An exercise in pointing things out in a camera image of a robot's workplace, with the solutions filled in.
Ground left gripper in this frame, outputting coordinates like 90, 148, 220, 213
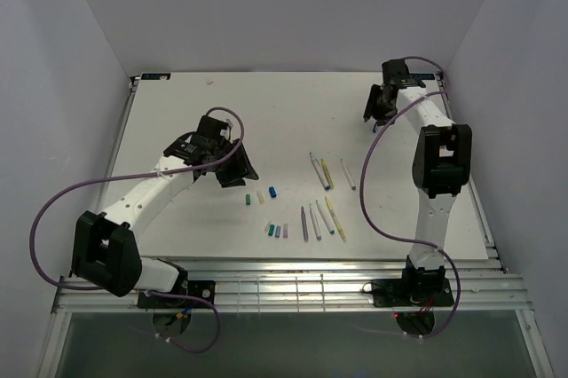
211, 138, 259, 188

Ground green capped marker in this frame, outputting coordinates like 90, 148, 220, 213
340, 158, 357, 191

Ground purple marker pen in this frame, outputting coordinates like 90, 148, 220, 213
300, 206, 309, 243

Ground lavender capped white marker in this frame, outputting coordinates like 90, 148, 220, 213
309, 203, 321, 241

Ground teal white marker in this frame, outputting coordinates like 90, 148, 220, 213
316, 201, 335, 234

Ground yellow highlighter pen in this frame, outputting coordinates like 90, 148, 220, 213
324, 196, 347, 242

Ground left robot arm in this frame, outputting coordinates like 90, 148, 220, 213
71, 114, 258, 307

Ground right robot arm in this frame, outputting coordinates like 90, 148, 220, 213
363, 59, 472, 308

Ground right blue corner label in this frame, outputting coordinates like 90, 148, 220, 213
409, 73, 436, 81

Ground blue corner label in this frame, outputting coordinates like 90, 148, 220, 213
140, 73, 171, 81
409, 73, 436, 81

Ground left blue corner label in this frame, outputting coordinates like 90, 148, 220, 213
140, 73, 171, 81

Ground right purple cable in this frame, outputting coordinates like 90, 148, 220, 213
359, 56, 462, 339

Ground purple cable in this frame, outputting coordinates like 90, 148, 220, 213
28, 106, 248, 355
359, 56, 462, 339

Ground aluminium frame rail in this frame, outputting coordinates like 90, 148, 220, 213
51, 257, 533, 315

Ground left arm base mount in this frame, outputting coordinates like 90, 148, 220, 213
136, 280, 217, 311

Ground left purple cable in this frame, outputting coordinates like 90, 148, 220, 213
28, 106, 248, 355

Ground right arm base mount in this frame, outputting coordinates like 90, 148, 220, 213
362, 258, 454, 307

